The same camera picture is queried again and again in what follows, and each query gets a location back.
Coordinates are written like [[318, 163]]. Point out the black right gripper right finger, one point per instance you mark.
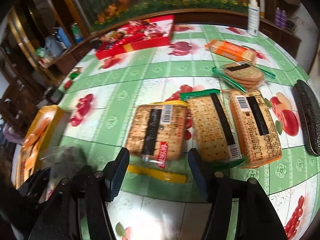
[[256, 219]]

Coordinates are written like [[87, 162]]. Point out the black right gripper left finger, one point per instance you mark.
[[60, 217]]

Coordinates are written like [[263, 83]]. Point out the orange barcode cracker pack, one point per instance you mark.
[[257, 133]]

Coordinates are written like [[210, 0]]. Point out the green edged square cracker pack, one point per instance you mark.
[[215, 137]]

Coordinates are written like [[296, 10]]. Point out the yellow edged cracker pack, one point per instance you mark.
[[155, 141]]

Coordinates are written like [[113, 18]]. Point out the orange long cracker pack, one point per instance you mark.
[[232, 51]]

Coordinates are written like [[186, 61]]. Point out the crumpled clear plastic bag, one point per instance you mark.
[[63, 161]]

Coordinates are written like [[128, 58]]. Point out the yellow cardboard box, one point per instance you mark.
[[45, 132]]

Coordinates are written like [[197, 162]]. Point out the small black device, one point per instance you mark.
[[53, 95]]

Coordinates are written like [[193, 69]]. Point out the black glasses case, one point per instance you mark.
[[308, 110]]

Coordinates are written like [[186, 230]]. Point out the red wrapped candy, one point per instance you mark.
[[68, 84]]

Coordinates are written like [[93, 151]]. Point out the green wrapped candy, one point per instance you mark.
[[74, 74]]

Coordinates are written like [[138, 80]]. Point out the blue thermos jug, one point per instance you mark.
[[62, 38]]

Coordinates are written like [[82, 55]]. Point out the red candy tray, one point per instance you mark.
[[137, 35]]

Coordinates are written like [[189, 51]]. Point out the purple bottles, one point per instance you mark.
[[280, 18]]

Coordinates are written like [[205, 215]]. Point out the white spray bottle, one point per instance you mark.
[[253, 18]]

